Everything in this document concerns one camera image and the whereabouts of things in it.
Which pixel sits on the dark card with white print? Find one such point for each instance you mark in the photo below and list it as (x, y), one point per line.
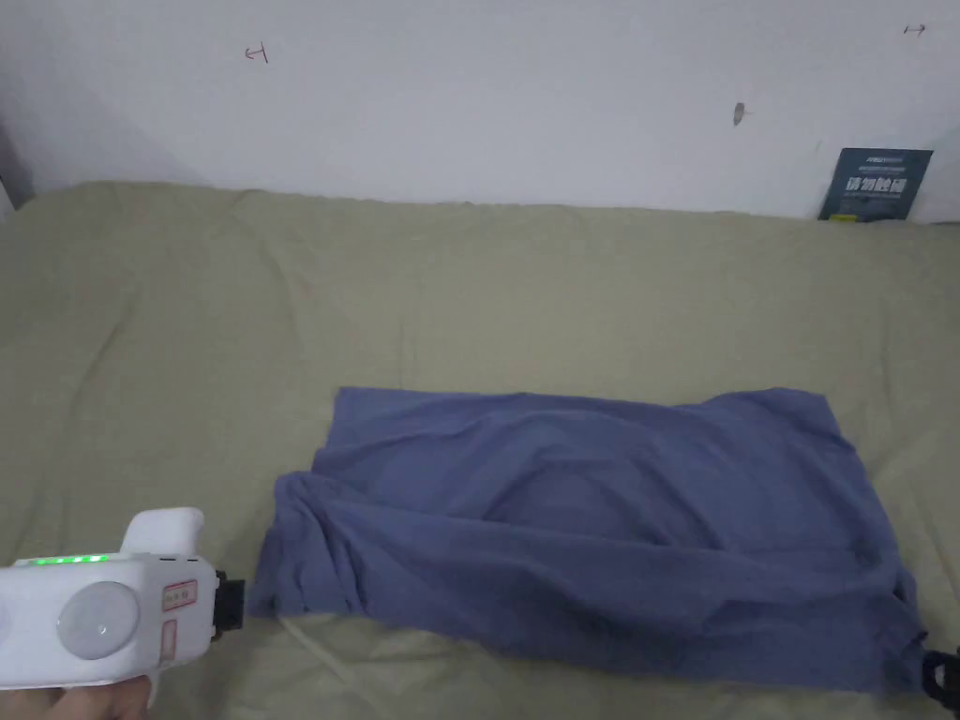
(874, 186)

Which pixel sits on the dark blue shirt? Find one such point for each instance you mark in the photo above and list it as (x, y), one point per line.
(600, 525)

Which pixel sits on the bed with pale green sheet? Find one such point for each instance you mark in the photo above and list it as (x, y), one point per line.
(225, 337)

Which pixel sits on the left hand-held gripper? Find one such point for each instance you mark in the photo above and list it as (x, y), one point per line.
(97, 615)

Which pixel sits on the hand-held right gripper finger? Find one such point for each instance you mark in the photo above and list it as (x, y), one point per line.
(943, 677)

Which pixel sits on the person's left hand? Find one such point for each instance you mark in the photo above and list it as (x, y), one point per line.
(71, 701)

